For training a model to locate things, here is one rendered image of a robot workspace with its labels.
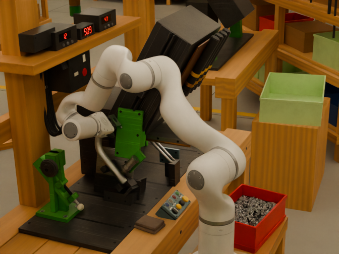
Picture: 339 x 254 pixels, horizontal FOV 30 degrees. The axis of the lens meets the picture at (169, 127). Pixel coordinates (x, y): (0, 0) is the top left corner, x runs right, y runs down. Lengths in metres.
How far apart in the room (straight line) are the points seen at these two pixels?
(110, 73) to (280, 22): 3.77
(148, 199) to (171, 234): 0.27
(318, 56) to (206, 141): 3.37
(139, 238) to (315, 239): 1.97
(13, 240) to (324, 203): 2.66
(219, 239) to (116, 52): 0.71
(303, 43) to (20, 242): 3.67
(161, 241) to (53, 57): 0.81
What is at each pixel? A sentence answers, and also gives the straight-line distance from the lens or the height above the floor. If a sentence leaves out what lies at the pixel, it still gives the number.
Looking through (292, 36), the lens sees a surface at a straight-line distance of 5.78.
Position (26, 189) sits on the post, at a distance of 2.73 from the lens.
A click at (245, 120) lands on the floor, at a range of 6.05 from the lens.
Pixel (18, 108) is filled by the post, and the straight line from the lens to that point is 2.58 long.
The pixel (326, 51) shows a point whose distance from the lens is 5.26.
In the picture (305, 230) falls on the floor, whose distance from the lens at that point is 4.29.
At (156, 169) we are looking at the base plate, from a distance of 2.96.
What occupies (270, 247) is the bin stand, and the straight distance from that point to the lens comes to 2.58.
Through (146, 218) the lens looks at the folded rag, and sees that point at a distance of 2.50.
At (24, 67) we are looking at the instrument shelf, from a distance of 2.39.
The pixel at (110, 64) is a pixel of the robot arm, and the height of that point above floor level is 1.58.
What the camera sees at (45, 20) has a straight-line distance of 9.47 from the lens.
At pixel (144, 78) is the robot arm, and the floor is 1.57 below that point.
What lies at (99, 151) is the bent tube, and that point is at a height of 1.10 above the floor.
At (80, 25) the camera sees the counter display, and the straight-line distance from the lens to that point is 2.74.
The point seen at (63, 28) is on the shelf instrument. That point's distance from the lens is 2.58.
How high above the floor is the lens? 2.18
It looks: 22 degrees down
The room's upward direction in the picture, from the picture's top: 1 degrees counter-clockwise
